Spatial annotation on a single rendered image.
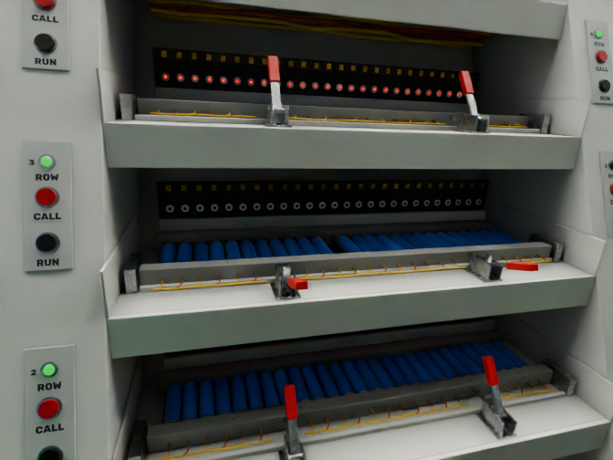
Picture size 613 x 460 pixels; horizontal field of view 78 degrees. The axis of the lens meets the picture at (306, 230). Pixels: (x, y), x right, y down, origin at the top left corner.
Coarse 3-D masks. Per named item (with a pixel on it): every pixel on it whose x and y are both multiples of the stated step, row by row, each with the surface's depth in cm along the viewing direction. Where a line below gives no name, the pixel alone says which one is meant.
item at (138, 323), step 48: (528, 240) 62; (576, 240) 54; (240, 288) 43; (336, 288) 44; (384, 288) 45; (432, 288) 45; (480, 288) 47; (528, 288) 49; (576, 288) 51; (144, 336) 38; (192, 336) 39; (240, 336) 40; (288, 336) 42
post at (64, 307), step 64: (0, 0) 36; (128, 0) 54; (0, 64) 36; (128, 64) 52; (0, 128) 35; (64, 128) 36; (0, 192) 35; (128, 192) 49; (0, 256) 34; (0, 320) 34; (64, 320) 35; (0, 384) 34; (128, 384) 44; (0, 448) 33
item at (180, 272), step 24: (144, 264) 43; (168, 264) 43; (192, 264) 43; (216, 264) 44; (240, 264) 44; (264, 264) 45; (312, 264) 46; (336, 264) 47; (360, 264) 48; (384, 264) 49; (408, 264) 50; (432, 264) 51; (456, 264) 50; (168, 288) 41
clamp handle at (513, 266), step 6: (486, 258) 49; (492, 258) 48; (492, 264) 48; (498, 264) 47; (504, 264) 46; (510, 264) 45; (516, 264) 44; (522, 264) 43; (528, 264) 42; (534, 264) 42; (522, 270) 43; (528, 270) 42; (534, 270) 42
